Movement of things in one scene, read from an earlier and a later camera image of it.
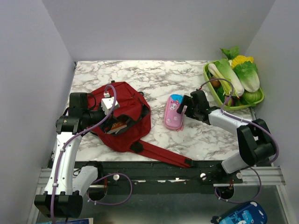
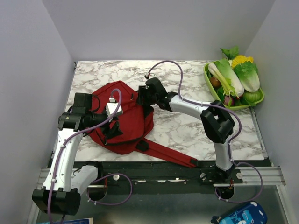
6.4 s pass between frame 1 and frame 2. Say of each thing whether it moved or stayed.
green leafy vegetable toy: stayed
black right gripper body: moved
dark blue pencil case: stayed
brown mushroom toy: stayed
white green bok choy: stayed
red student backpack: moved
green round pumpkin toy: stayed
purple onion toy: stayed
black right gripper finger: moved
